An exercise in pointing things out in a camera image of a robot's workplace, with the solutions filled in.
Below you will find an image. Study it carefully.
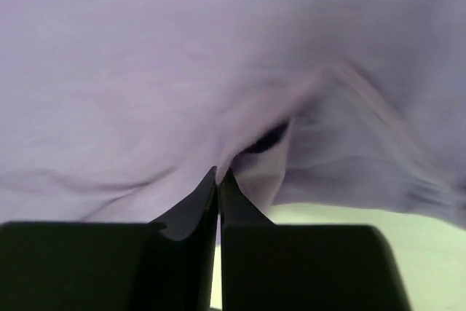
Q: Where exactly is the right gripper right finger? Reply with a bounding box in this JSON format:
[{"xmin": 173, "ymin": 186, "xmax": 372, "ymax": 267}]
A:
[{"xmin": 220, "ymin": 173, "xmax": 411, "ymax": 311}]

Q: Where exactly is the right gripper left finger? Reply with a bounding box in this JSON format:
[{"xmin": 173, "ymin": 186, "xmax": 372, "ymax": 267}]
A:
[{"xmin": 1, "ymin": 170, "xmax": 218, "ymax": 310}]

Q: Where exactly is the purple t shirt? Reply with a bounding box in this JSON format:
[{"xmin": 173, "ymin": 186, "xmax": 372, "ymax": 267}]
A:
[{"xmin": 1, "ymin": 0, "xmax": 465, "ymax": 227}]

